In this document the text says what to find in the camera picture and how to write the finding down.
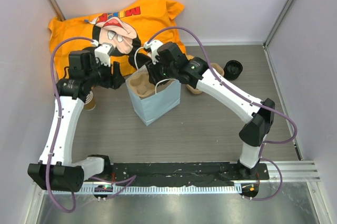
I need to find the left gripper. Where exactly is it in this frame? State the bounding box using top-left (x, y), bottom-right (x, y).
top-left (85, 57), bottom-right (125, 90)

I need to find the pulp cup carrier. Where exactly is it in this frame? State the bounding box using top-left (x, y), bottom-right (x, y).
top-left (186, 63), bottom-right (225, 98)
top-left (129, 72), bottom-right (155, 98)

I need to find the light blue paper bag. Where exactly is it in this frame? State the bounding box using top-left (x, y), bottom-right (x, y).
top-left (125, 46), bottom-right (182, 126)

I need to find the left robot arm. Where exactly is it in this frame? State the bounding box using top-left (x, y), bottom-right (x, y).
top-left (27, 45), bottom-right (125, 192)

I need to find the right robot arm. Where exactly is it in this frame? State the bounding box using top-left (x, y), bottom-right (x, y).
top-left (144, 40), bottom-right (275, 179)

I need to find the stack of paper cups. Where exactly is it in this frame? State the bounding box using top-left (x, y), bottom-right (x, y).
top-left (84, 91), bottom-right (96, 111)

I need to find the orange cartoon t-shirt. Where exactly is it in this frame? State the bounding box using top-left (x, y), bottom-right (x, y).
top-left (48, 0), bottom-right (186, 78)

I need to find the stack of black lids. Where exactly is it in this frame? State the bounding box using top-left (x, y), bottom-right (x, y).
top-left (224, 60), bottom-right (243, 81)

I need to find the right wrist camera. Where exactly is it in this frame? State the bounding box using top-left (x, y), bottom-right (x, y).
top-left (144, 40), bottom-right (163, 64)

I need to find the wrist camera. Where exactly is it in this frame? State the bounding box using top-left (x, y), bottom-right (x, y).
top-left (92, 40), bottom-right (114, 67)
top-left (144, 40), bottom-right (163, 64)

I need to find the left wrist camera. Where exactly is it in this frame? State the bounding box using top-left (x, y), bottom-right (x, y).
top-left (92, 40), bottom-right (114, 67)

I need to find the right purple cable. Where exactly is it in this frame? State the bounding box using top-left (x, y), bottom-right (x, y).
top-left (146, 26), bottom-right (299, 201)

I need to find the purple cable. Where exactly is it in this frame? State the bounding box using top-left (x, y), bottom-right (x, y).
top-left (45, 36), bottom-right (137, 213)
top-left (146, 26), bottom-right (299, 201)

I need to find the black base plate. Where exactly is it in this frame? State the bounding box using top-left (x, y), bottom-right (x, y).
top-left (97, 162), bottom-right (270, 187)

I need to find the slotted cable duct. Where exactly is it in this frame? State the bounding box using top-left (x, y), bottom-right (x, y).
top-left (43, 184), bottom-right (243, 196)

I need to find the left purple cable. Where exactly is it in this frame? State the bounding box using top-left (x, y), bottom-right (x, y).
top-left (45, 36), bottom-right (137, 213)

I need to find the right aluminium frame post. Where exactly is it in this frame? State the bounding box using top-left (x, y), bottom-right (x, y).
top-left (263, 0), bottom-right (296, 50)

